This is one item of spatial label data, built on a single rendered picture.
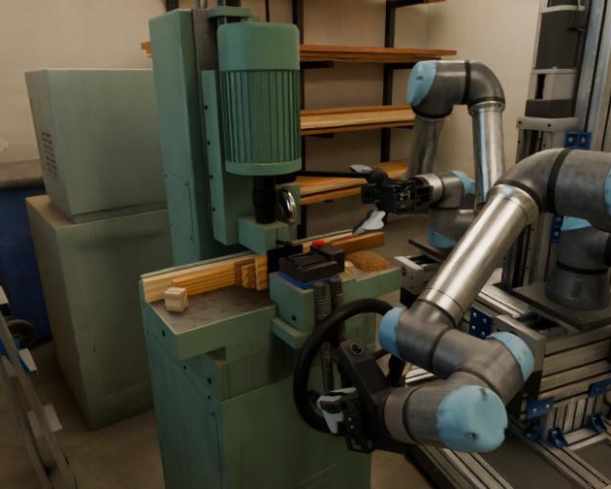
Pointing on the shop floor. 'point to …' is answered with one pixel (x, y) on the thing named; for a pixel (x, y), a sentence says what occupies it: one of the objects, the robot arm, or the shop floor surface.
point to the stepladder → (21, 365)
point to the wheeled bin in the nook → (15, 245)
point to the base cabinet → (244, 433)
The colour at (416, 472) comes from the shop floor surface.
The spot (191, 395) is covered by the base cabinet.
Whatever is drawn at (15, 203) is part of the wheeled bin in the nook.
